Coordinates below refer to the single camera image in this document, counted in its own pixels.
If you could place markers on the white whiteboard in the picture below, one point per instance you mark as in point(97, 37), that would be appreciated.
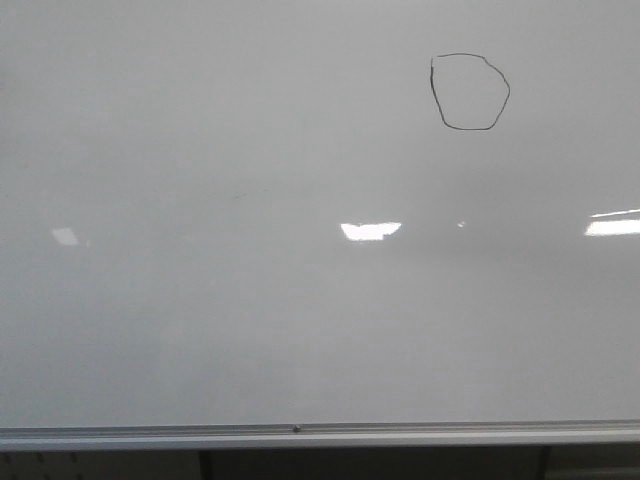
point(250, 212)

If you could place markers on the drawn black zero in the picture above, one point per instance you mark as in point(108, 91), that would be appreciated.
point(470, 93)

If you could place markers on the dark perforated panel below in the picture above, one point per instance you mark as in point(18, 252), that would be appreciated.
point(615, 461)

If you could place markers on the aluminium whiteboard tray rail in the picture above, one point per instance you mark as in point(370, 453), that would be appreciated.
point(322, 435)

